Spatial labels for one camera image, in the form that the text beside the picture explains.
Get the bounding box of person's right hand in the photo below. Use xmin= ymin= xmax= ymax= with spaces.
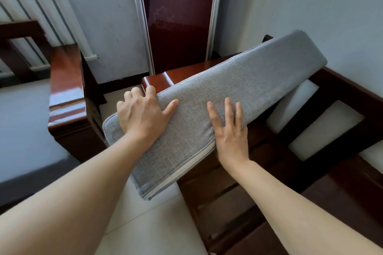
xmin=206 ymin=97 xmax=251 ymax=172

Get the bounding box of person's left hand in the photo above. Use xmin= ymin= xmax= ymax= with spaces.
xmin=116 ymin=85 xmax=180 ymax=146

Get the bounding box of dark wooden sofa with console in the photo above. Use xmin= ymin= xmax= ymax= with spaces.
xmin=0 ymin=20 xmax=108 ymax=214
xmin=141 ymin=34 xmax=383 ymax=255

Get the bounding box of person's right forearm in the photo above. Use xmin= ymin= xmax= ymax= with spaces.
xmin=232 ymin=159 xmax=383 ymax=255

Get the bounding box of person's left forearm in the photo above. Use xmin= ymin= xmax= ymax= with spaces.
xmin=0 ymin=133 xmax=150 ymax=255

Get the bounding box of dark red standing air conditioner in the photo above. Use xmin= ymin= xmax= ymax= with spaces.
xmin=128 ymin=0 xmax=225 ymax=76

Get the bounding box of white radiator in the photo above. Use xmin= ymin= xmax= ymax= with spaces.
xmin=0 ymin=0 xmax=99 ymax=79

